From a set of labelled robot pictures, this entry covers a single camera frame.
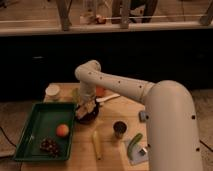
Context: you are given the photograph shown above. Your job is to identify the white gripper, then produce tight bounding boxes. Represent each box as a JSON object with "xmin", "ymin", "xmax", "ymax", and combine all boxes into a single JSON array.
[{"xmin": 76, "ymin": 100, "xmax": 96, "ymax": 119}]

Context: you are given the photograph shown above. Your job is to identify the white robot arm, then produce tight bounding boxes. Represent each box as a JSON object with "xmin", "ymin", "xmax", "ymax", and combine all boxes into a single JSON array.
[{"xmin": 75, "ymin": 60, "xmax": 203, "ymax": 171}]

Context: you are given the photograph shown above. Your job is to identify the dark purple bowl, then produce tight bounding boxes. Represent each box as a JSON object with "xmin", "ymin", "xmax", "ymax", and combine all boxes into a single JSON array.
[{"xmin": 76, "ymin": 105, "xmax": 99, "ymax": 124}]

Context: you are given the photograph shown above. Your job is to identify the white plastic spoon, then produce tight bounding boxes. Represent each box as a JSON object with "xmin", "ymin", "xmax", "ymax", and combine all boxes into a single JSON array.
[{"xmin": 96, "ymin": 94, "xmax": 120, "ymax": 103}]

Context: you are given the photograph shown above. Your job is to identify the orange object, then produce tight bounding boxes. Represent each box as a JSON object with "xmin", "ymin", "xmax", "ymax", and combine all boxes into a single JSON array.
[{"xmin": 96, "ymin": 86, "xmax": 106, "ymax": 97}]

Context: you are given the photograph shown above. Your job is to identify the orange peach fruit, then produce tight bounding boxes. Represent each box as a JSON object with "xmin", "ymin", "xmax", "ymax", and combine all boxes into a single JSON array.
[{"xmin": 56, "ymin": 124, "xmax": 69, "ymax": 138}]

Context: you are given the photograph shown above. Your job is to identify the white cup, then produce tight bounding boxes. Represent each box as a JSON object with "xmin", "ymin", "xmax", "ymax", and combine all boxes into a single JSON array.
[{"xmin": 45, "ymin": 85, "xmax": 60, "ymax": 101}]

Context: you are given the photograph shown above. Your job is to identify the dark metal cup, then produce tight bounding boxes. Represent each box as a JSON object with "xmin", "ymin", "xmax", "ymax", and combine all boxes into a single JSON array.
[{"xmin": 113, "ymin": 121, "xmax": 127, "ymax": 139}]

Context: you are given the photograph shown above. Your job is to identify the green plastic tray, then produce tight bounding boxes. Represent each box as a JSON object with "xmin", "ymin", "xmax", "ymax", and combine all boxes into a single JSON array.
[{"xmin": 13, "ymin": 102, "xmax": 75, "ymax": 162}]

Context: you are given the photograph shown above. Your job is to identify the dark grape bunch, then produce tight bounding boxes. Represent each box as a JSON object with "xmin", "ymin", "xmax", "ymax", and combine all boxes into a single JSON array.
[{"xmin": 40, "ymin": 138, "xmax": 60, "ymax": 157}]

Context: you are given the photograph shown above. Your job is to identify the green cucumber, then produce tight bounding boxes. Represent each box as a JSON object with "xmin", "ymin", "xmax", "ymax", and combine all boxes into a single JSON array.
[{"xmin": 127, "ymin": 133, "xmax": 143, "ymax": 160}]

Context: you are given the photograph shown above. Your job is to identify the white cutting board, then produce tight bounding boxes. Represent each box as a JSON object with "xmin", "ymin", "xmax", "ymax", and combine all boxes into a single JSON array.
[{"xmin": 128, "ymin": 143, "xmax": 148, "ymax": 166}]

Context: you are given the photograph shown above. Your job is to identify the black cable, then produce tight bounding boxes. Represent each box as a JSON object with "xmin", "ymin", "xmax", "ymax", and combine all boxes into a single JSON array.
[{"xmin": 0, "ymin": 126, "xmax": 18, "ymax": 148}]

